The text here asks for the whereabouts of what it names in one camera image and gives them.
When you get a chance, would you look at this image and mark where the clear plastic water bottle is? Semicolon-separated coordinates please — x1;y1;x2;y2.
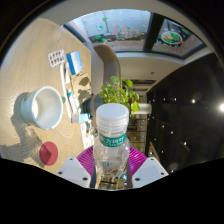
92;102;132;188

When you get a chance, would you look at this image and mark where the brown cardboard piece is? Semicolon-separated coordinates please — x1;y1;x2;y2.
69;72;92;104

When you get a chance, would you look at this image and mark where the pill blister pack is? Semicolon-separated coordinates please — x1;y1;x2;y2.
47;49;67;68

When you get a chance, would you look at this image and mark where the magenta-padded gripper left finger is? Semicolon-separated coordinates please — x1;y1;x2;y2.
54;145;99;189

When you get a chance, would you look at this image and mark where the blue white flat packet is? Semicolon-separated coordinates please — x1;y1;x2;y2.
65;50;84;76

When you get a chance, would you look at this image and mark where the flat round red coaster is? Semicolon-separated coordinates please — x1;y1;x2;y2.
39;141;59;167

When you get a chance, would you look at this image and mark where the printed white leaflet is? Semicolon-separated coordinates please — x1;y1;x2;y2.
80;120;96;150

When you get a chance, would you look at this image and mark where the thin white stick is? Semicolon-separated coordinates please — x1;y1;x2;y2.
59;62;73;119

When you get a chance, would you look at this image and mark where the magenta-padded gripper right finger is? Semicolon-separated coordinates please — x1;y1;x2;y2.
125;145;170;189

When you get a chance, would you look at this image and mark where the white cylindrical column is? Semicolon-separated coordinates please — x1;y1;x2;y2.
131;102;153;115

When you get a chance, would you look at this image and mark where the small light blue box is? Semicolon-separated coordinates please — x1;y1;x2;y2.
70;112;92;124

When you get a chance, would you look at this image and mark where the pale green ceramic mug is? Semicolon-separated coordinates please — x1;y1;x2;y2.
20;85;64;131

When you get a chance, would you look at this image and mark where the group of ceiling lights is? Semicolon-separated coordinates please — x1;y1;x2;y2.
159;96;224;148

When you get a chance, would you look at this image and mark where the white green tube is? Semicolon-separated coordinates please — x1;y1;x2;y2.
66;88;80;114

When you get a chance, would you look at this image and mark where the green potted plant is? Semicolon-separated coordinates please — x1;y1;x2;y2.
81;75;142;118

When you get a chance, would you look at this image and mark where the food poster on window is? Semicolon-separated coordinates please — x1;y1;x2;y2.
156;21;206;56

